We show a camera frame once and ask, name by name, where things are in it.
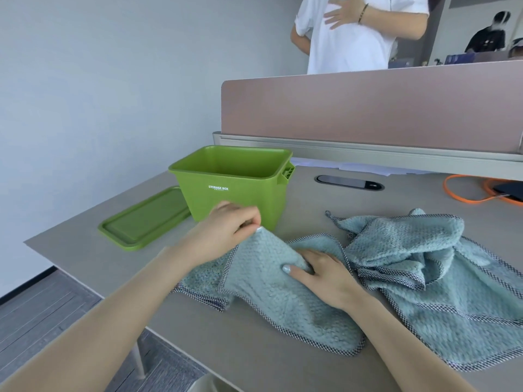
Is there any person's right forearm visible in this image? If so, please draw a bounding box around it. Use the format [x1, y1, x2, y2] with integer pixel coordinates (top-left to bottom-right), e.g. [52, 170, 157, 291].
[340, 286, 470, 392]

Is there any green plastic storage box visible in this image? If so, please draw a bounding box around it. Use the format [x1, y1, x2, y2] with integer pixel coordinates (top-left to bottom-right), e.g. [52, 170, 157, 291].
[168, 145, 296, 233]

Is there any person's left hand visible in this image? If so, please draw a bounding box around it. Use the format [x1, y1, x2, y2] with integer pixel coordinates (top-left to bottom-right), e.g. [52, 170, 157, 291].
[194, 201, 262, 262]

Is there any orange cable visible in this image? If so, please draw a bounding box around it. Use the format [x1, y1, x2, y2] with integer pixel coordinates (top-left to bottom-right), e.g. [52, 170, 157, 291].
[444, 174, 523, 206]

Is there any person's right hand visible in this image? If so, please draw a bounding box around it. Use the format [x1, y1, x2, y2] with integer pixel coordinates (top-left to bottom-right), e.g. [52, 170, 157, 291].
[282, 248, 365, 311]

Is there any teal towel with checked trim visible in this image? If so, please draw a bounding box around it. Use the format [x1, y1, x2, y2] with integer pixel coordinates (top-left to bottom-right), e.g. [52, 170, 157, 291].
[171, 229, 367, 357]
[325, 208, 523, 373]

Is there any black flat device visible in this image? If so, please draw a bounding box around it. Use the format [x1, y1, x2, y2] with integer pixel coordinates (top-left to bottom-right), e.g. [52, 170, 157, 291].
[492, 181, 523, 203]

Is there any green plastic box lid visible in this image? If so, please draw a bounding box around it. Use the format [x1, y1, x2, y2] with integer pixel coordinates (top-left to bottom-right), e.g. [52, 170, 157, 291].
[97, 186, 193, 253]

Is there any black oval cable grommet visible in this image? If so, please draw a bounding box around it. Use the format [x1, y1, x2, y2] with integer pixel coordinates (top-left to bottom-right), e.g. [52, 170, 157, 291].
[314, 174, 385, 192]

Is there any pink desk divider panel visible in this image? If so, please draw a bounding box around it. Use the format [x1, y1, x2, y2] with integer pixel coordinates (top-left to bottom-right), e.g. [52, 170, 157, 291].
[212, 60, 523, 176]

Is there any person's left forearm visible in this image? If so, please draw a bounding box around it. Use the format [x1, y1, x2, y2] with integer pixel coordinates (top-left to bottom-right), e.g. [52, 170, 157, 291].
[0, 234, 221, 392]

